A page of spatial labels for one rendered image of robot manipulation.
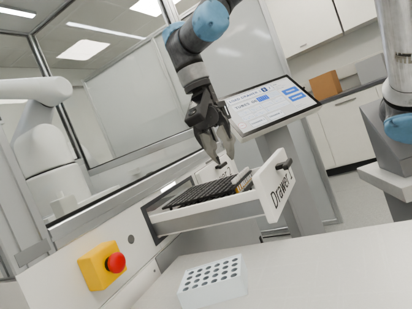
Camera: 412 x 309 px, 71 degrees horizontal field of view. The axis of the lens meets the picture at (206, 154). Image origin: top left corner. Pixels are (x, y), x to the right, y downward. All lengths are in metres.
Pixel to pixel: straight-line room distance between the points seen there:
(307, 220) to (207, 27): 1.34
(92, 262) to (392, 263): 0.52
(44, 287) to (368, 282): 0.53
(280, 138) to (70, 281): 1.30
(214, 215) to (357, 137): 3.07
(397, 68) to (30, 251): 0.72
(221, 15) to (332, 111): 3.03
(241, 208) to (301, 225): 1.11
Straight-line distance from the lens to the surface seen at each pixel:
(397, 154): 0.89
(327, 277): 0.55
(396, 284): 0.52
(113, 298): 0.72
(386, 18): 0.58
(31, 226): 0.62
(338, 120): 3.64
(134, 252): 0.76
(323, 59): 4.33
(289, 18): 4.08
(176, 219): 0.77
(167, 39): 0.77
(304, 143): 2.40
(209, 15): 0.67
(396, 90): 0.68
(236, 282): 0.56
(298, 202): 1.73
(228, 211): 0.69
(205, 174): 1.08
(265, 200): 0.63
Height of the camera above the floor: 1.05
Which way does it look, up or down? 4 degrees down
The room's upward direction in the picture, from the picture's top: 21 degrees counter-clockwise
